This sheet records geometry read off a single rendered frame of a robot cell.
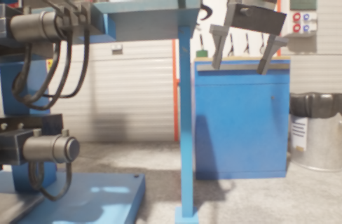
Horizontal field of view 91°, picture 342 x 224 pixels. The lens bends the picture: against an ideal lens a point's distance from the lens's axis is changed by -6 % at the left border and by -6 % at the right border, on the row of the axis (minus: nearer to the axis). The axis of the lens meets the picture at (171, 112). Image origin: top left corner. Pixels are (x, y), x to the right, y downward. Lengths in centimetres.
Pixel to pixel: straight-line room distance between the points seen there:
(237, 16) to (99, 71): 247
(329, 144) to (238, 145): 78
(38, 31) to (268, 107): 142
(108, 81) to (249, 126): 199
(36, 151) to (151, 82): 197
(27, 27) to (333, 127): 201
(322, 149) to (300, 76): 141
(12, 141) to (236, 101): 130
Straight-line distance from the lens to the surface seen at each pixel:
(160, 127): 260
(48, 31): 80
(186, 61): 91
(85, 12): 73
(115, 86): 270
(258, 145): 153
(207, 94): 136
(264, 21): 49
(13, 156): 89
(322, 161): 195
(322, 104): 180
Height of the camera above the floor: 69
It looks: 6 degrees down
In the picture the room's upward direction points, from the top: 2 degrees counter-clockwise
